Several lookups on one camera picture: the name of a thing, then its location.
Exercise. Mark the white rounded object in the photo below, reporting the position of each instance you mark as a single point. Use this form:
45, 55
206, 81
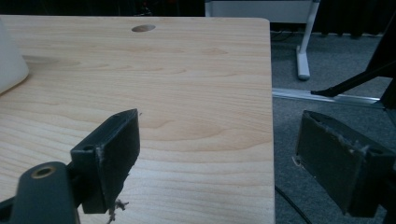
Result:
9, 59

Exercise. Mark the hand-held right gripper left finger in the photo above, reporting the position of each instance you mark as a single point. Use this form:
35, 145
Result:
118, 158

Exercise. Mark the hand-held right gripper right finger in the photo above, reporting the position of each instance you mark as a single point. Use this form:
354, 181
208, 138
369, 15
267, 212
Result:
336, 161

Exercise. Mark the aluminium floor rail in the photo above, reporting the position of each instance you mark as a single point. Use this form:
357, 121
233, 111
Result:
327, 97

